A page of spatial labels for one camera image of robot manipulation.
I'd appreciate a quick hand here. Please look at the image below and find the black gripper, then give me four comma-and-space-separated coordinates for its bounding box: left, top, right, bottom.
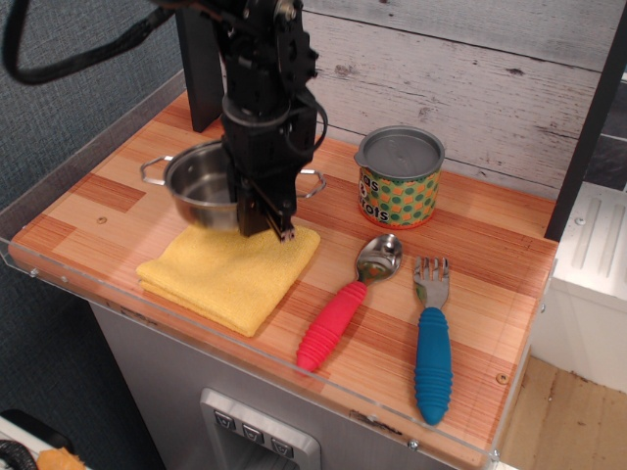
221, 90, 328, 243

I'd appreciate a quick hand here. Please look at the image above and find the small steel pot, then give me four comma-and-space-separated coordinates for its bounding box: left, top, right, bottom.
140, 141, 326, 235

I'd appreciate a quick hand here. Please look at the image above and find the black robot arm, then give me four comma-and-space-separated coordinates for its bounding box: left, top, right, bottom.
159, 1, 328, 242

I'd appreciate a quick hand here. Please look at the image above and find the yellow folded towel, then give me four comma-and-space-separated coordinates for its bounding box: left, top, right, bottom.
136, 226, 320, 337

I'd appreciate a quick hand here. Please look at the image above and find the patterned peas carrots can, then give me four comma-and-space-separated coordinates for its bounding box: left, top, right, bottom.
355, 125, 445, 230

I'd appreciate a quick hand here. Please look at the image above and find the grey toy cabinet front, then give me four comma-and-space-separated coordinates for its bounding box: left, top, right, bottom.
91, 304, 447, 469

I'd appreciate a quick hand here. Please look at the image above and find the silver button panel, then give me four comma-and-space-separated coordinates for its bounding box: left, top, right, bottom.
200, 388, 322, 469

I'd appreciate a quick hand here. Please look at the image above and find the orange object at corner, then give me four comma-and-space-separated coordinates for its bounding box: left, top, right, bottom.
36, 447, 87, 470

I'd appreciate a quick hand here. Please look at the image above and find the white toy appliance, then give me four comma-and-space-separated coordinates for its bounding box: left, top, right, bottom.
530, 183, 626, 392

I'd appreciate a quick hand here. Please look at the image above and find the red handled spoon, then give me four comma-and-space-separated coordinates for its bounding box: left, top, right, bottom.
296, 234, 403, 371

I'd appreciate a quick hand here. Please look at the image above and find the black left post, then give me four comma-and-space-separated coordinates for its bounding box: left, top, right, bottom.
175, 9, 224, 132

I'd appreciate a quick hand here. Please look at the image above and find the black post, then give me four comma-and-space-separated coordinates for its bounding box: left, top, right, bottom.
544, 7, 626, 242
175, 9, 224, 132

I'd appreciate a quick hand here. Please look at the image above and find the blue handled fork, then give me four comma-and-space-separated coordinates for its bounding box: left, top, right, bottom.
413, 257, 454, 426

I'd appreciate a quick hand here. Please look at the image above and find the black braided cable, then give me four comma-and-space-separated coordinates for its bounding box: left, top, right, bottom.
1, 0, 175, 86

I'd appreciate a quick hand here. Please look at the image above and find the black right post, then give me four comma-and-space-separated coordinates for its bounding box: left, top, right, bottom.
544, 7, 626, 242

